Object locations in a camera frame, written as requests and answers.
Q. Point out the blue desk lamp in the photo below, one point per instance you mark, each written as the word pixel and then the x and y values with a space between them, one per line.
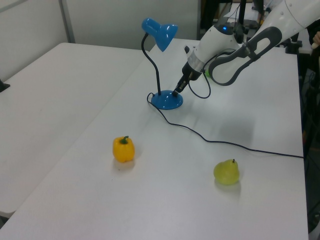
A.
pixel 166 101

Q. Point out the grey metal corner post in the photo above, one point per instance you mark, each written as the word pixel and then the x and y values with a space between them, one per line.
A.
pixel 67 21

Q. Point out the black stand behind arm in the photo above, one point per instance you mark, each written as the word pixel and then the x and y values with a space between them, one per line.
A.
pixel 242 11

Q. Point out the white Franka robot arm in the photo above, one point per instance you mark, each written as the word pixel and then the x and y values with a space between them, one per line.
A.
pixel 217 45

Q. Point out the person's hand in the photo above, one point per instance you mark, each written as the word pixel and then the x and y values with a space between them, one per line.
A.
pixel 317 39

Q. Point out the black clamp block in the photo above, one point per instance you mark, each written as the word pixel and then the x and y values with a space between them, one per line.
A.
pixel 293 46

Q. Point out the green pear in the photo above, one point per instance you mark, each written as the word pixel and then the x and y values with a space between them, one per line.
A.
pixel 227 172

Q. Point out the yellow bell pepper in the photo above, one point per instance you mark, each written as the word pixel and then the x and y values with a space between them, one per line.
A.
pixel 123 151

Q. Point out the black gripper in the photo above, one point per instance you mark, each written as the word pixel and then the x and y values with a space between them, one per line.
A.
pixel 191 71

